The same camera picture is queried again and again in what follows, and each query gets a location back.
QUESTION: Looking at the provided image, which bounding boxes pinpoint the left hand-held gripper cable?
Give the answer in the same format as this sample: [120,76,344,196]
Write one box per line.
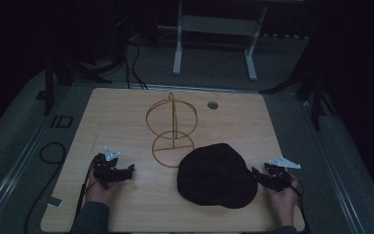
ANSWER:
[72,160,99,228]

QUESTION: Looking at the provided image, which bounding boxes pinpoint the black tripod stand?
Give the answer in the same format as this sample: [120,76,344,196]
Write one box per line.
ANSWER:
[258,30,337,132]
[42,0,128,117]

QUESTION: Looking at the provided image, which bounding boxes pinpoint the black floor cables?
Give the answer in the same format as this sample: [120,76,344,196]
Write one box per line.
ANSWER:
[122,35,150,91]

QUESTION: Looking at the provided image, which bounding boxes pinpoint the white metal stand frame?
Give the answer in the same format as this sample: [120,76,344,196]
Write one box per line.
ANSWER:
[171,0,306,82]

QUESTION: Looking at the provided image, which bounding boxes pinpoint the right hand-held gripper cable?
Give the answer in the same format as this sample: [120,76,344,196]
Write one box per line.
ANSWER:
[288,176,311,234]

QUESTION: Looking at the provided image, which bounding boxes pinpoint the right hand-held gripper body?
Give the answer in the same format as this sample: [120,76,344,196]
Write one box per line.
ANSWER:
[262,155,302,193]

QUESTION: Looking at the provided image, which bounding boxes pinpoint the black looped floor cable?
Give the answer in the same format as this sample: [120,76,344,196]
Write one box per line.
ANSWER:
[23,141,67,234]

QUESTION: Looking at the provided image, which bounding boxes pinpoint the hand-held gripper cable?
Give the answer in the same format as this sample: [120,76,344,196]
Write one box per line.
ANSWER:
[288,176,311,234]
[72,160,99,228]

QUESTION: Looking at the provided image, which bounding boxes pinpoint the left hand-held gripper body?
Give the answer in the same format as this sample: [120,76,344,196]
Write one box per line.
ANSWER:
[92,145,127,190]

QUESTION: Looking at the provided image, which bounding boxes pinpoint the gold wire hat stand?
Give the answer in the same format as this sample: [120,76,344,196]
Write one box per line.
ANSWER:
[145,91,199,170]

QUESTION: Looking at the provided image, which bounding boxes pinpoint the black cap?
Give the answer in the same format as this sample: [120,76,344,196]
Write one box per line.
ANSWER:
[176,142,259,210]

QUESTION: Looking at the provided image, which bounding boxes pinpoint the black tape floor mark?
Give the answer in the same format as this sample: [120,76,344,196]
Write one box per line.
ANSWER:
[50,114,75,129]

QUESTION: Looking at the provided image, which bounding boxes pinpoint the person's right hand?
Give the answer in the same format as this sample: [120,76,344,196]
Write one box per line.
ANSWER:
[264,175,300,228]

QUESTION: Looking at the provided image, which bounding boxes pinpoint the person's left hand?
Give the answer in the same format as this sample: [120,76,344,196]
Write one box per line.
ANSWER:
[84,167,125,207]

